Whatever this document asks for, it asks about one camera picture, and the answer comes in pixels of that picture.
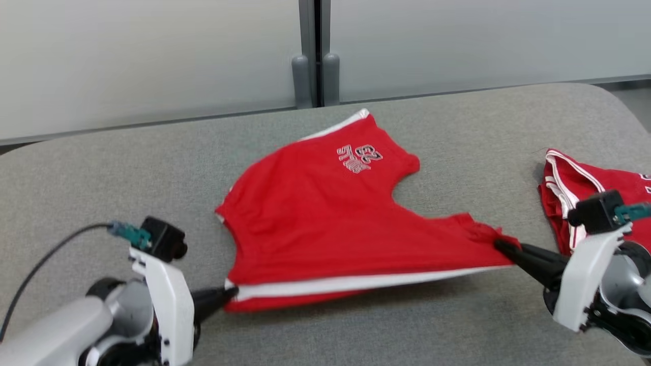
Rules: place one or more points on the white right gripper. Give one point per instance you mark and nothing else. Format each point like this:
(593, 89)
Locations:
(585, 274)

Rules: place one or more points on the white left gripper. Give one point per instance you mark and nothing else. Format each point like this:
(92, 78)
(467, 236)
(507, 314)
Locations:
(173, 305)

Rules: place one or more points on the red white basketball jersey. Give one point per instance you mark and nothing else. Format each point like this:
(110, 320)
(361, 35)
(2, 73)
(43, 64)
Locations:
(580, 183)

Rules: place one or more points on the red shorts white stripes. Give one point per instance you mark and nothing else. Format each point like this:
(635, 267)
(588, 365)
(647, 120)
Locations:
(325, 218)

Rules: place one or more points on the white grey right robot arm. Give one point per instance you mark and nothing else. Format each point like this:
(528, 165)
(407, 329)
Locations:
(625, 284)

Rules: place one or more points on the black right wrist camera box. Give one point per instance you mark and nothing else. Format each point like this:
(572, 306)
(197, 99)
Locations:
(595, 211)

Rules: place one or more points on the grey partition post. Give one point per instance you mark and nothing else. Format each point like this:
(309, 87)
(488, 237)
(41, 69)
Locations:
(315, 61)

